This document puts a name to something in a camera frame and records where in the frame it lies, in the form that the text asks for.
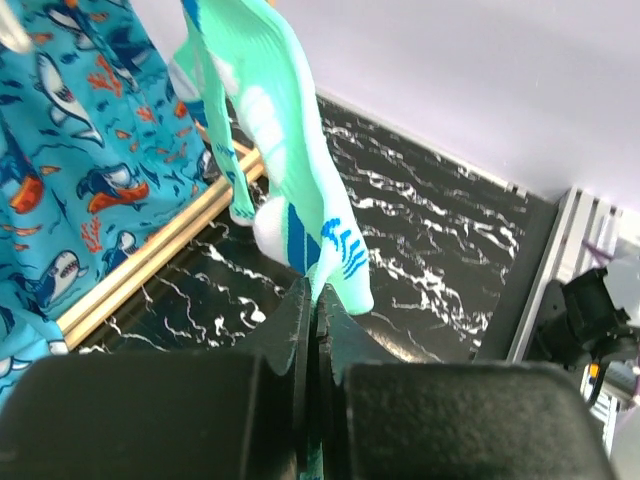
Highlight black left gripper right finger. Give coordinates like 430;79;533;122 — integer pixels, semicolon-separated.
317;287;615;479

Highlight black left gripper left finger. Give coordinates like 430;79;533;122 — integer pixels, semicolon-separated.
1;279;312;479

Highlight mint green sock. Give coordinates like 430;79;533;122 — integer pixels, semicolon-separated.
167;29;256;229
182;1;374;315

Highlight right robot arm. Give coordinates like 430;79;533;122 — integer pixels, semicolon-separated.
525;255;639;406

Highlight wooden clothes rack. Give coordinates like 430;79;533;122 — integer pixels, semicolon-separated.
59;175;278;353

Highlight blue shark print shorts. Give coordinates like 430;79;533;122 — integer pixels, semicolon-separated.
1;1;213;398

